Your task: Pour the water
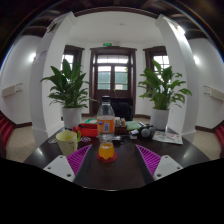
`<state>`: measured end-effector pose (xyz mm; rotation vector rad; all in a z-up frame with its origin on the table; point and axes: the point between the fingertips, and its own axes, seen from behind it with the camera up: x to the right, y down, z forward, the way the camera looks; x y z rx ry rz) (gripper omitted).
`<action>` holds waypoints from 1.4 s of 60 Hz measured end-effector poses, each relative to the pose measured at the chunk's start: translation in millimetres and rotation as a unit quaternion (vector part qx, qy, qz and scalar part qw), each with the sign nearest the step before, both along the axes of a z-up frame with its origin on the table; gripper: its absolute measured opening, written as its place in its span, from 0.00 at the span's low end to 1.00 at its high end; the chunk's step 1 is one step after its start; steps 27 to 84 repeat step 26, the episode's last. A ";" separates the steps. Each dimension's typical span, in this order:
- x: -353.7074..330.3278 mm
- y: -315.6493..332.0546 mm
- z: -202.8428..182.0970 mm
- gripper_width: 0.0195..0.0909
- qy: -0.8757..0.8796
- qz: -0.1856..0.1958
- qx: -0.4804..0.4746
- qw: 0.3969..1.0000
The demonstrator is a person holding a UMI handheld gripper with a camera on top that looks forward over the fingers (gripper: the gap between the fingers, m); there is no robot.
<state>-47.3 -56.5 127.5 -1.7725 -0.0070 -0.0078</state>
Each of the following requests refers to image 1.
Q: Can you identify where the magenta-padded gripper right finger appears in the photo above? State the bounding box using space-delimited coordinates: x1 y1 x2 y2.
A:
133 144 184 185

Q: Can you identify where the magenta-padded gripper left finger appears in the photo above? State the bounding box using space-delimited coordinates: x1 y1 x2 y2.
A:
43 143 97 185

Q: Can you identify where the orange drink plastic bottle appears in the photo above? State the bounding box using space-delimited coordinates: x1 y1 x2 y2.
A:
96 95 116 161

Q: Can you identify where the pale yellow cup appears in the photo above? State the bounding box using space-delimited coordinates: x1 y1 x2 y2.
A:
55 129 82 157

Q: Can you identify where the printed magazine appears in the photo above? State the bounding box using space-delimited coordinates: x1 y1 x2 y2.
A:
152 130 184 146

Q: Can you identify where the flat round red coaster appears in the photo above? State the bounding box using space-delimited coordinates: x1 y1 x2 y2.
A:
96 151 118 164

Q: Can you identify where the black round device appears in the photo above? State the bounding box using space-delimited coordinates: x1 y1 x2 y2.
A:
138 124 157 139

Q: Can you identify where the red box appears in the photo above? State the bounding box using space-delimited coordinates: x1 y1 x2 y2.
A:
72 123 99 138

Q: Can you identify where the green book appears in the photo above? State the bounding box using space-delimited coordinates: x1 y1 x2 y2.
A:
125 120 143 132

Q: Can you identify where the flat black wallet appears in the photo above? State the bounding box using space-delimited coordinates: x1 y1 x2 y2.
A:
111 134 124 143

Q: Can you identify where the red carpeted staircase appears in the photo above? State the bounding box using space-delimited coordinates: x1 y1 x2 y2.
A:
0 111 15 148
214 121 224 151

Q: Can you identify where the black chair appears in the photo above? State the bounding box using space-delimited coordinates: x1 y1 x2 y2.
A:
109 97 134 122

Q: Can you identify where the large-leaf plant in white pot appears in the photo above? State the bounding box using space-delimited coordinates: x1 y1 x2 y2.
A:
40 59 93 130
137 59 193 131

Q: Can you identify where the dark wooden double door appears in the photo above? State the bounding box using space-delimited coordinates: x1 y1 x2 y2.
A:
89 46 138 116

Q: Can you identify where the dark-framed window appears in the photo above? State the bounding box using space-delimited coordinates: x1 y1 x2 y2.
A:
143 45 171 76
61 45 85 74

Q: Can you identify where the purple pillar sign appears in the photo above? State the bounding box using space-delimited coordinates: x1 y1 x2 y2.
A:
33 49 48 64

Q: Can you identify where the white wall radiator cover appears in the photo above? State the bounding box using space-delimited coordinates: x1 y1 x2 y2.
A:
203 84 224 103
1 83 24 98

